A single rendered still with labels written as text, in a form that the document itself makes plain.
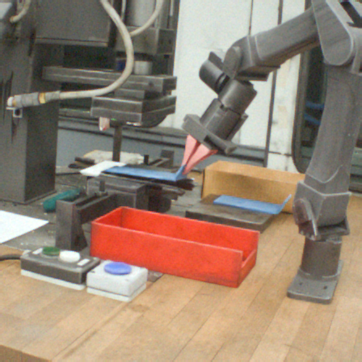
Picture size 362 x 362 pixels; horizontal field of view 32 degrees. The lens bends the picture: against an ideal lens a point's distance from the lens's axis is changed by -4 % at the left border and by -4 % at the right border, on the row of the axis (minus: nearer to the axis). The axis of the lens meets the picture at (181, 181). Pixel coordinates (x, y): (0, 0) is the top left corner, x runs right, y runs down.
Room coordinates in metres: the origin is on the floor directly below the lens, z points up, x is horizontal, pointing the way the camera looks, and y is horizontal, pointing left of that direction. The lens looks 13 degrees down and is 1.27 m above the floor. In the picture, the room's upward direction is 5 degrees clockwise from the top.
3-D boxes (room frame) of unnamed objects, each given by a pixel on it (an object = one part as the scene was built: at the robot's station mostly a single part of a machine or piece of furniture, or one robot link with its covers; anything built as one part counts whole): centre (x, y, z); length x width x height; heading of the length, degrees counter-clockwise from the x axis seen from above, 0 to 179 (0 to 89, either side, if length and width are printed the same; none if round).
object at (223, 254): (1.03, 0.00, 0.93); 0.25 x 0.12 x 0.06; 72
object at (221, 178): (1.48, -0.19, 0.93); 0.25 x 0.13 x 0.08; 72
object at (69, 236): (1.04, 0.17, 0.95); 0.06 x 0.03 x 0.09; 162
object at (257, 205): (1.37, -0.16, 0.93); 0.15 x 0.07 x 0.03; 71
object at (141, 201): (1.27, 0.09, 0.94); 0.20 x 0.10 x 0.07; 162
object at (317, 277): (1.00, -0.24, 0.94); 0.20 x 0.07 x 0.08; 162
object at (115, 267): (0.89, 0.08, 0.93); 0.04 x 0.04 x 0.02
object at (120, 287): (0.89, 0.08, 0.90); 0.07 x 0.07 x 0.06; 72
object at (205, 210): (1.34, -0.12, 0.91); 0.17 x 0.16 x 0.02; 162
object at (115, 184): (1.27, 0.09, 0.98); 0.20 x 0.10 x 0.01; 162
